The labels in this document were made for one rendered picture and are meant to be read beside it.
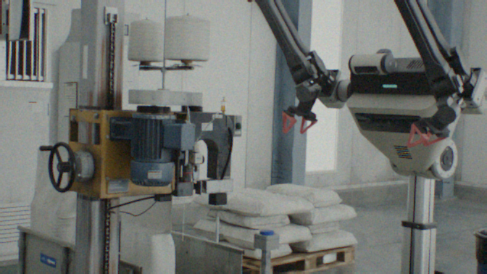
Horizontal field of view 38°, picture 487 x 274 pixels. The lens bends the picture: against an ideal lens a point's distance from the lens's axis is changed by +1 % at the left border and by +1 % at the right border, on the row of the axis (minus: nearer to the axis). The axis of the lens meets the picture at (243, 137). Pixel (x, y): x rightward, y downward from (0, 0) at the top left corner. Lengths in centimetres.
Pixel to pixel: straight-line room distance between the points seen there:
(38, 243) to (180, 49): 140
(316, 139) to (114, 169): 692
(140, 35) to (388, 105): 97
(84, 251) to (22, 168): 282
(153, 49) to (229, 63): 553
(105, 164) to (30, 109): 292
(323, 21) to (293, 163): 202
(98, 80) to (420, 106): 114
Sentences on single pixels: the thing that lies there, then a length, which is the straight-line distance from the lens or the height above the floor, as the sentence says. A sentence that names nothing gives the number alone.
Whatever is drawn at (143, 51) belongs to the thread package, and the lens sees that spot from 276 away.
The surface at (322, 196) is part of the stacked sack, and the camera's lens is 615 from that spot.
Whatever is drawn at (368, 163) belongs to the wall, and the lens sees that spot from 1029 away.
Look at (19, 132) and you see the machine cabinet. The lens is 543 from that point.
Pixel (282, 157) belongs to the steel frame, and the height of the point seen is 70.
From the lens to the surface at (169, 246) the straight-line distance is 309.
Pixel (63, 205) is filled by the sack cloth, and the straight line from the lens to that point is 363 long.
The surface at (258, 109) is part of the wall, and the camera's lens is 860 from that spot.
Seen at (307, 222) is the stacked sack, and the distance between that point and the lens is 592.
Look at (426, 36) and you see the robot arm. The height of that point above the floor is 160.
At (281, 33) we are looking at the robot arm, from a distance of 265.
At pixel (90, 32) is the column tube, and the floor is 161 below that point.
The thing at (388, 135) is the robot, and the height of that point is 128.
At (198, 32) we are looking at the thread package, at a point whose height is 163.
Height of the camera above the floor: 139
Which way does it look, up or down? 3 degrees down
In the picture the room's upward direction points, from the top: 2 degrees clockwise
